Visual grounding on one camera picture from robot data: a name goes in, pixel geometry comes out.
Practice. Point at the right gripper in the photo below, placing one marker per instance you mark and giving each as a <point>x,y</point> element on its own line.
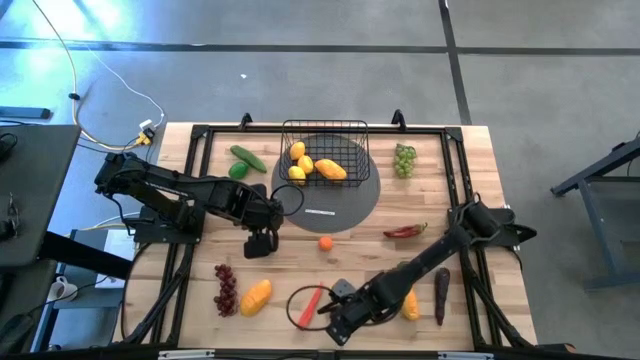
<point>372,302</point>

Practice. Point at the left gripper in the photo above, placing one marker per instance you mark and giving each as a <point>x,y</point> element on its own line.
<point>260,210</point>

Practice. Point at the large yellow-orange mango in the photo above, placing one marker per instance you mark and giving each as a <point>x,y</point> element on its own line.
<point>256,298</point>

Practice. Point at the small orange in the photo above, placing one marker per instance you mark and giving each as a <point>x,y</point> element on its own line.
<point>325,243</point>

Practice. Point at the red grape bunch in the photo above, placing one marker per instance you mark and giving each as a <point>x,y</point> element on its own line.
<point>226,292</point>

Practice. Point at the yellow corn cob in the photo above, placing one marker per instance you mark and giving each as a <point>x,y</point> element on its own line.
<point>412,307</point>

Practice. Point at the green cucumber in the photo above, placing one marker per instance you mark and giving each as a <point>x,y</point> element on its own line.
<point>248,159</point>

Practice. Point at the red chili pepper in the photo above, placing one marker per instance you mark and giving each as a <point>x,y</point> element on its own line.
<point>402,231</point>

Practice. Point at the purple eggplant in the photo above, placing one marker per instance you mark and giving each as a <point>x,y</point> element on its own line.
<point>441,295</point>

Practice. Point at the green grape bunch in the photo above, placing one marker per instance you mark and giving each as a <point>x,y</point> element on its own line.
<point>404,161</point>

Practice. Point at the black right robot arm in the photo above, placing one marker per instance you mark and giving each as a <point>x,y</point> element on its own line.
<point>430,260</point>

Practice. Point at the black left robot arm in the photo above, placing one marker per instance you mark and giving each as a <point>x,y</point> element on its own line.
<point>165,187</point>

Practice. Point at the grey round woven mat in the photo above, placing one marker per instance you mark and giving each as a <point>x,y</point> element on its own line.
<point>350,210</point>

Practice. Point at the white box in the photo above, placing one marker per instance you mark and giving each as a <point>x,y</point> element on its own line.
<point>117,250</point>

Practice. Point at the white yellow plug connectors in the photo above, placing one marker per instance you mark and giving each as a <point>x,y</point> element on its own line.
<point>146,132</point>

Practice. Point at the white mug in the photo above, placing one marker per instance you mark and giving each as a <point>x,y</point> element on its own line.
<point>62,290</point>

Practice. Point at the black side table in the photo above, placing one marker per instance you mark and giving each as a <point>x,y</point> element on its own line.
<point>35,190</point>

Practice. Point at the dark flat bar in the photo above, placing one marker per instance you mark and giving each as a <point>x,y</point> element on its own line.
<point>25,112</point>

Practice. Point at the dark blue metal cart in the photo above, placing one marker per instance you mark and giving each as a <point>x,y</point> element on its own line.
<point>595,165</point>

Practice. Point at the black aluminium table frame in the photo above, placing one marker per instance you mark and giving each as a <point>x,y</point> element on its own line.
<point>400,130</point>

